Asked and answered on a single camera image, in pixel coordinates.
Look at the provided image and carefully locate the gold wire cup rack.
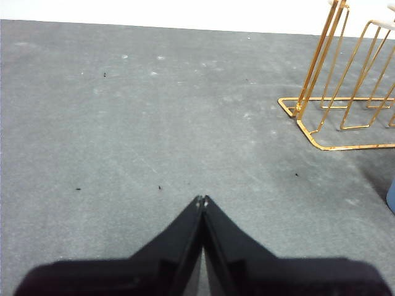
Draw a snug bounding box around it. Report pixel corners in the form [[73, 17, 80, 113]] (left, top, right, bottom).
[[277, 0, 395, 152]]

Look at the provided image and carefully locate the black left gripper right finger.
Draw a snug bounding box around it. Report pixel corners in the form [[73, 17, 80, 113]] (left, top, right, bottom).
[[202, 194, 393, 296]]

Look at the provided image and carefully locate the blue ribbed plastic cup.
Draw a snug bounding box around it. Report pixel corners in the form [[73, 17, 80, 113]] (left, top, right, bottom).
[[386, 180, 395, 215]]

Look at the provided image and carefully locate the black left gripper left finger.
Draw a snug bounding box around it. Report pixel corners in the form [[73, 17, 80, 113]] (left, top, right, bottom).
[[12, 195, 205, 296]]

